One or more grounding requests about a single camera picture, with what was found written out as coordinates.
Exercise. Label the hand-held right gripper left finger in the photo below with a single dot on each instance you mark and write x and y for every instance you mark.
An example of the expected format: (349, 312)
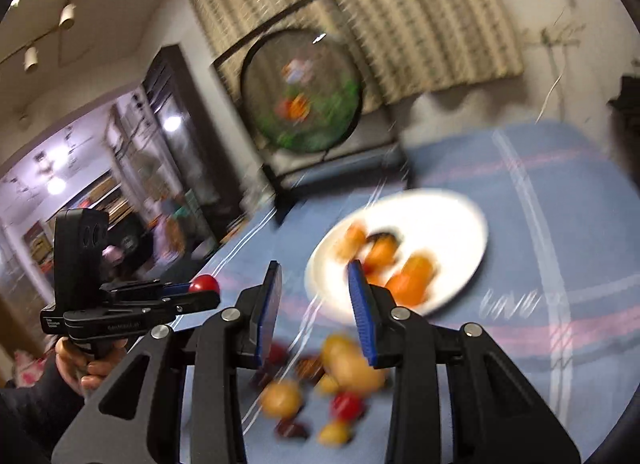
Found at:
(267, 316)

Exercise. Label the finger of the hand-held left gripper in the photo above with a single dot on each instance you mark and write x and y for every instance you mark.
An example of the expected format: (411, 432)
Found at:
(200, 300)
(177, 288)

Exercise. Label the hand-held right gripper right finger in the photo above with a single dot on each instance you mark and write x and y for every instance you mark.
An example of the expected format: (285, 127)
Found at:
(361, 316)

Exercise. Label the dark red plum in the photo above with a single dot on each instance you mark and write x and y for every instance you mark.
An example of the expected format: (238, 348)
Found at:
(292, 429)
(275, 353)

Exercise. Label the tan round fruit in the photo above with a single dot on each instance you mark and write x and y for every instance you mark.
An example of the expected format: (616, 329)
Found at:
(345, 359)
(281, 398)

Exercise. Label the yellowish orange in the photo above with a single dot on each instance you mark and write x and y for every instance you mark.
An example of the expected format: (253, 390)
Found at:
(417, 266)

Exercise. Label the white plate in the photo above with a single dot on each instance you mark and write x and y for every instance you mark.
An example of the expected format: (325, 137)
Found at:
(440, 224)

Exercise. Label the person's left forearm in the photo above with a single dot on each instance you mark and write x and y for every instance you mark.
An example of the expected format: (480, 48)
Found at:
(30, 419)

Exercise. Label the person's left hand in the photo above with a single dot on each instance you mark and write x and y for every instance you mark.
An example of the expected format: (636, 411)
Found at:
(75, 369)

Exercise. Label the dark wooden cabinet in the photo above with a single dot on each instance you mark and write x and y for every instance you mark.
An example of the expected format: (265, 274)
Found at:
(200, 154)

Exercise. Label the blue striped tablecloth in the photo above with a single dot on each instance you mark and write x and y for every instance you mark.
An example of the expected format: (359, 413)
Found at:
(500, 254)

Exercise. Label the round embroidered table screen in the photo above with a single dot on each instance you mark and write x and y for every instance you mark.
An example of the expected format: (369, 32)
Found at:
(300, 89)

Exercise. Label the ceiling track light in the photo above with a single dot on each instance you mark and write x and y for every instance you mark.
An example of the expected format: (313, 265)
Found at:
(67, 15)

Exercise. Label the striped beige curtain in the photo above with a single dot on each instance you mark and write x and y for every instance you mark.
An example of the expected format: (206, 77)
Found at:
(400, 9)

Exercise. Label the black hat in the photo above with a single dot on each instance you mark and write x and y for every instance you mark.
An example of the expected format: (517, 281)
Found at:
(627, 94)

